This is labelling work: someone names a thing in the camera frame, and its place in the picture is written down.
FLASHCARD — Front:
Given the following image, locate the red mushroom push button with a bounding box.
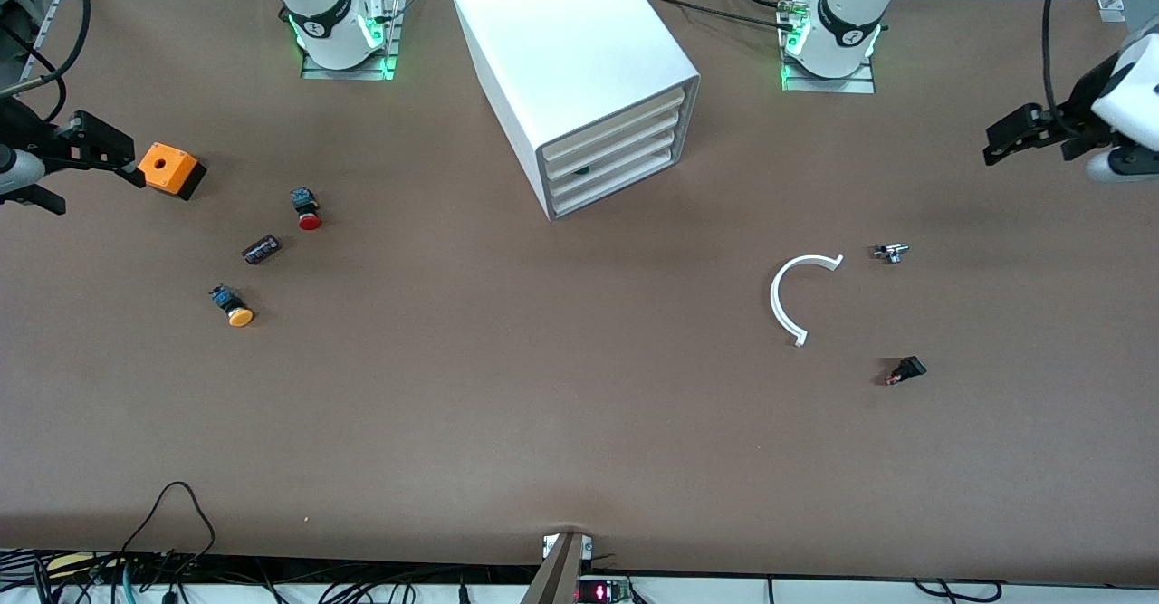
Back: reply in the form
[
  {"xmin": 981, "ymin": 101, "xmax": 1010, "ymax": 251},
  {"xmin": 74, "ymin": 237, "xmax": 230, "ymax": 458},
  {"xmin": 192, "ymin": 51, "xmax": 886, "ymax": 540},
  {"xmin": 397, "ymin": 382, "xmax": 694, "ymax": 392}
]
[{"xmin": 290, "ymin": 187, "xmax": 323, "ymax": 231}]

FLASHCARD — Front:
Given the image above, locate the yellow mushroom push button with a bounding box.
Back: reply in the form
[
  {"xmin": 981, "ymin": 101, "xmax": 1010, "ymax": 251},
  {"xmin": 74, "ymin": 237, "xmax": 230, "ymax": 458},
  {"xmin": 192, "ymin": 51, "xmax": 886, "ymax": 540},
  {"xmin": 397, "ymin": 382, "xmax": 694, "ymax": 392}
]
[{"xmin": 209, "ymin": 284, "xmax": 255, "ymax": 328}]

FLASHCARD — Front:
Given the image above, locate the white closed cabinet drawer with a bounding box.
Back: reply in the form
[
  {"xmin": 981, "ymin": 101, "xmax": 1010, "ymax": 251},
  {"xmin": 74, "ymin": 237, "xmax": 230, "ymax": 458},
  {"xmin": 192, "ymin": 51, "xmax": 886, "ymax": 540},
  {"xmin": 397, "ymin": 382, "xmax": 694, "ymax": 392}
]
[
  {"xmin": 549, "ymin": 124, "xmax": 680, "ymax": 202},
  {"xmin": 552, "ymin": 142, "xmax": 677, "ymax": 219},
  {"xmin": 546, "ymin": 106, "xmax": 683, "ymax": 184}
]

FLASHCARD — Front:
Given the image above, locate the white drawer cabinet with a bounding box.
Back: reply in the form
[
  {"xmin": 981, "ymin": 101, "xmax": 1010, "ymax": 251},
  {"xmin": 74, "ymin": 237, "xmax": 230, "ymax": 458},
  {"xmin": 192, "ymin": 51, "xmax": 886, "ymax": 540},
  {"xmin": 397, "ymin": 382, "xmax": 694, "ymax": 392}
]
[{"xmin": 450, "ymin": 0, "xmax": 703, "ymax": 223}]

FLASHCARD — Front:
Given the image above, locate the white curved plastic arc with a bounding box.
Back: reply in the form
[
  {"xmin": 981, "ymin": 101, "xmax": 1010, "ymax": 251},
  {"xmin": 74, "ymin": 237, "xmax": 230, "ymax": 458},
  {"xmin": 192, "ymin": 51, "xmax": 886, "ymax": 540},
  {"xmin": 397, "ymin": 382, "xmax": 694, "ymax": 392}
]
[{"xmin": 770, "ymin": 254, "xmax": 844, "ymax": 348}]

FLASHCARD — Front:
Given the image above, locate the device with red display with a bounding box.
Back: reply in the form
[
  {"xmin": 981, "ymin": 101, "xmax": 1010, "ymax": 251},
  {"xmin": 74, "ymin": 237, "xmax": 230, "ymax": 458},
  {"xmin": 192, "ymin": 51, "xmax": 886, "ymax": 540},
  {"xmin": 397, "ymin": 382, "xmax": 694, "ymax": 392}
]
[{"xmin": 576, "ymin": 577, "xmax": 632, "ymax": 604}]

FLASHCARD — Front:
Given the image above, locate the brown beam at table edge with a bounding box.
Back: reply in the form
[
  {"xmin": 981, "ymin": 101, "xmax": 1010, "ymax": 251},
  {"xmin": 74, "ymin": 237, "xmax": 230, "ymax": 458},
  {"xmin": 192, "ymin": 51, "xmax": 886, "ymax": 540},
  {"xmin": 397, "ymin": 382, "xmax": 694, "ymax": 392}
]
[{"xmin": 521, "ymin": 533, "xmax": 588, "ymax": 604}]

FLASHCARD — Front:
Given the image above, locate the orange button enclosure box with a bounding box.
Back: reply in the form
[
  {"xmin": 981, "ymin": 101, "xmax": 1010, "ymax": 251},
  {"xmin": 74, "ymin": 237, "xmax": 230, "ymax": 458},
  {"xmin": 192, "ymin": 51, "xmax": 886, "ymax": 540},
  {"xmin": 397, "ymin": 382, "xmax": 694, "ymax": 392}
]
[{"xmin": 138, "ymin": 142, "xmax": 207, "ymax": 201}]

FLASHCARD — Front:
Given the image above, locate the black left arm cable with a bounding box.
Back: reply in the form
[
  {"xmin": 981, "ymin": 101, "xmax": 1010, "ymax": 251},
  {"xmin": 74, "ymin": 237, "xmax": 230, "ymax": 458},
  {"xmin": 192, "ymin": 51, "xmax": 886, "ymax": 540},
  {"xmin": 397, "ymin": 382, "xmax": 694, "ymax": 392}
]
[{"xmin": 1039, "ymin": 0, "xmax": 1068, "ymax": 118}]

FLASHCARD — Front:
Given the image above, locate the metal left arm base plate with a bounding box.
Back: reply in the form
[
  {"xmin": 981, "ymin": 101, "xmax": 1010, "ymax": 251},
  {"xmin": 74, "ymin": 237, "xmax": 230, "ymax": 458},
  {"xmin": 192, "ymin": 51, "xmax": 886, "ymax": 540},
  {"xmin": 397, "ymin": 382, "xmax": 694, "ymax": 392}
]
[{"xmin": 781, "ymin": 0, "xmax": 877, "ymax": 94}]

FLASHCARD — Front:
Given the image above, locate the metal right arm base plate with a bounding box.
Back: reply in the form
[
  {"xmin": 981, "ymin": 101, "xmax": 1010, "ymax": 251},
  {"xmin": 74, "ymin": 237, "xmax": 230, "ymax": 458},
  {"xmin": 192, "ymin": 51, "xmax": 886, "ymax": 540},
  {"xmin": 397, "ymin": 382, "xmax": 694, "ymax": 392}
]
[{"xmin": 301, "ymin": 0, "xmax": 406, "ymax": 81}]

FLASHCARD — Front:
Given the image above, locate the black cable behind cabinet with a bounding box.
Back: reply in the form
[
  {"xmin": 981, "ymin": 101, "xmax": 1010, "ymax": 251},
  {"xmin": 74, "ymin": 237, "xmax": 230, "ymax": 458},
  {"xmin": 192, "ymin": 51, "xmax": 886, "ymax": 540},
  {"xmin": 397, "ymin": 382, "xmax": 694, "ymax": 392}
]
[{"xmin": 641, "ymin": 0, "xmax": 798, "ymax": 34}]

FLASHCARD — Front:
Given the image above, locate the black looped table cable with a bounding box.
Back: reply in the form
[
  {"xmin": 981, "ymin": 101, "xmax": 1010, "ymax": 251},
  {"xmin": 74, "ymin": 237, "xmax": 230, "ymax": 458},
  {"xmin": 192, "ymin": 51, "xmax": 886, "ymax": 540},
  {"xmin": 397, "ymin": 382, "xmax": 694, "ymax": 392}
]
[{"xmin": 122, "ymin": 482, "xmax": 216, "ymax": 578}]

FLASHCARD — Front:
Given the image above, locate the tangled cable bundle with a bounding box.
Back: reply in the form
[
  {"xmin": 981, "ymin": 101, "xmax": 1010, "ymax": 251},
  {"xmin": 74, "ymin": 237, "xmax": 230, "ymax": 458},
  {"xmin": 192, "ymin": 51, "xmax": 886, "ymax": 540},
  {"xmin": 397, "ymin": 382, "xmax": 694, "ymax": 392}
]
[{"xmin": 0, "ymin": 545, "xmax": 544, "ymax": 604}]

